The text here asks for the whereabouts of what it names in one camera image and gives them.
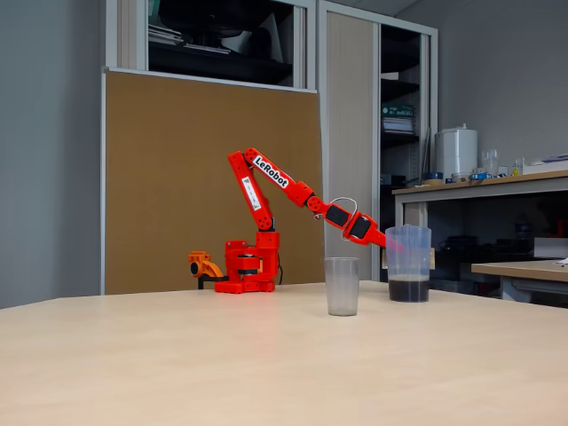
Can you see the pile of documents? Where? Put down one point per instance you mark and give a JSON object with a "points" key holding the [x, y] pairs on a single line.
{"points": [[546, 166]]}

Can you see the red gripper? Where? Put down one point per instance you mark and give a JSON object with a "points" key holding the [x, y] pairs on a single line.
{"points": [[365, 231]]}

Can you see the green box file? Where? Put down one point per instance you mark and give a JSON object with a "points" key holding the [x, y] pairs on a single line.
{"points": [[398, 111]]}

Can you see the white flat box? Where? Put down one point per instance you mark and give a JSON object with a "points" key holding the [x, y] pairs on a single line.
{"points": [[552, 248]]}

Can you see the small yellow bottle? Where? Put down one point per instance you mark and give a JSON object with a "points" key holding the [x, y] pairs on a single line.
{"points": [[517, 168]]}

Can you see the grey workbench with wooden top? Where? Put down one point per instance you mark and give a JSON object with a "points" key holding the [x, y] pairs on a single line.
{"points": [[488, 184]]}

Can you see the orange table clamp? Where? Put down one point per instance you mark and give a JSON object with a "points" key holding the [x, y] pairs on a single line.
{"points": [[202, 266]]}

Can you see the stack of grey books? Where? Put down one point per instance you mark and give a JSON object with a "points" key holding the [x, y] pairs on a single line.
{"points": [[165, 35]]}

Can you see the stack of papers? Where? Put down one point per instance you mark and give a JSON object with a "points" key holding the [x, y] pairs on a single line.
{"points": [[398, 125]]}

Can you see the blue tape roll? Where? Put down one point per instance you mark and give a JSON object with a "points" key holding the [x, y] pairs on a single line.
{"points": [[480, 176], [434, 175]]}

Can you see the grey shelving cabinet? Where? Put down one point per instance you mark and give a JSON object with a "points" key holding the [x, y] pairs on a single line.
{"points": [[350, 133]]}

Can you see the low desk with wooden top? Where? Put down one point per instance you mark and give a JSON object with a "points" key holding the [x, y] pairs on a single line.
{"points": [[523, 268]]}

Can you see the clear drinking glass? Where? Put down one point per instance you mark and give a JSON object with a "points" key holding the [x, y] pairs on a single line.
{"points": [[341, 288]]}

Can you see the brown pin board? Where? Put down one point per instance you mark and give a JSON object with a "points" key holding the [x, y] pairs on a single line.
{"points": [[177, 177]]}

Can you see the white cylindrical appliance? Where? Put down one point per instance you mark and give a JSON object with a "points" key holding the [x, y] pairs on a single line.
{"points": [[456, 151]]}

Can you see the clear glass beaker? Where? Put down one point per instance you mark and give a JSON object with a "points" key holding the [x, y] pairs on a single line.
{"points": [[490, 162]]}

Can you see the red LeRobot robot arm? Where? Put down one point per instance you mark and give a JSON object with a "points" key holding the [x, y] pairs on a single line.
{"points": [[266, 171]]}

